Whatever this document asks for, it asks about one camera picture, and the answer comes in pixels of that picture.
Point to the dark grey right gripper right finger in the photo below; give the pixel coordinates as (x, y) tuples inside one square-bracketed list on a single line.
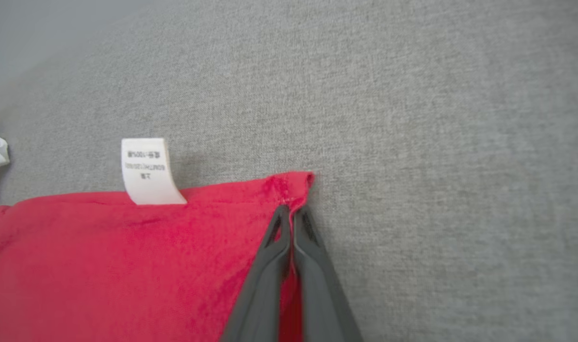
[(322, 294)]

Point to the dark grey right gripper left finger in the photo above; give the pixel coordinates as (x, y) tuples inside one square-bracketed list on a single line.
[(262, 285)]

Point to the grey fabric sofa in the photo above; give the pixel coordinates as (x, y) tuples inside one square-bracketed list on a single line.
[(412, 118)]

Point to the red white basketball shorts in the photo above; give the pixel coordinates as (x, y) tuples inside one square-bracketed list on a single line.
[(103, 266)]

